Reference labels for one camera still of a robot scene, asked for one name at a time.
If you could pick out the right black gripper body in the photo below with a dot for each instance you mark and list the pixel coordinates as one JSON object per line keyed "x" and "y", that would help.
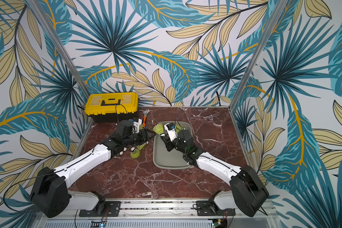
{"x": 167, "y": 141}

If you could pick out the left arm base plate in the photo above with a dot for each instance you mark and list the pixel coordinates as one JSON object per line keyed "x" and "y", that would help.
{"x": 103, "y": 209}

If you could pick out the left aluminium frame post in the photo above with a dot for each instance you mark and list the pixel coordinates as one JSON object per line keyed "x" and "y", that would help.
{"x": 48, "y": 27}

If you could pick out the yellow-green shuttlecock one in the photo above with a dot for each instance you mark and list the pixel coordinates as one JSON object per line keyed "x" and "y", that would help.
{"x": 159, "y": 129}

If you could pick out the aluminium frame post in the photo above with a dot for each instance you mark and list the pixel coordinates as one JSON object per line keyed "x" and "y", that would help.
{"x": 48, "y": 27}
{"x": 258, "y": 50}

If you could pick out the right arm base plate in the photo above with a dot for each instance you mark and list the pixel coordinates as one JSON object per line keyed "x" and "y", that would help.
{"x": 211, "y": 208}

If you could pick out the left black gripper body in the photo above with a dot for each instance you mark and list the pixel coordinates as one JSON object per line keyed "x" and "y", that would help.
{"x": 136, "y": 138}

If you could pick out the yellow-green shuttlecock seven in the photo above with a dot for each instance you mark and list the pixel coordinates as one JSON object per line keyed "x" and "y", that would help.
{"x": 135, "y": 151}

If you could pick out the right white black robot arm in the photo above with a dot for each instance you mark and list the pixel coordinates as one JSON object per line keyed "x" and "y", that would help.
{"x": 247, "y": 192}

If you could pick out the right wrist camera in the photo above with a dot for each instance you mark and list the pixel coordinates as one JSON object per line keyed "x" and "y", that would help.
{"x": 171, "y": 131}

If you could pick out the right aluminium frame post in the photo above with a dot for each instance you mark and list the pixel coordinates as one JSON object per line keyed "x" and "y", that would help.
{"x": 258, "y": 50}

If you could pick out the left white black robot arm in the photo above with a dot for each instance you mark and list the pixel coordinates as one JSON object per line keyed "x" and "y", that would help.
{"x": 51, "y": 194}

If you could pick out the aluminium front rail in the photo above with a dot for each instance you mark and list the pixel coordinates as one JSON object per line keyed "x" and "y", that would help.
{"x": 162, "y": 213}

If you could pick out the yellow black toolbox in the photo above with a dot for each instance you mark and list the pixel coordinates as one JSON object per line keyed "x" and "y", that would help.
{"x": 112, "y": 107}

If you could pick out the grey plastic storage tray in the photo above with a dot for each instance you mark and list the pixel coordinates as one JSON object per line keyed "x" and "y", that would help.
{"x": 163, "y": 159}

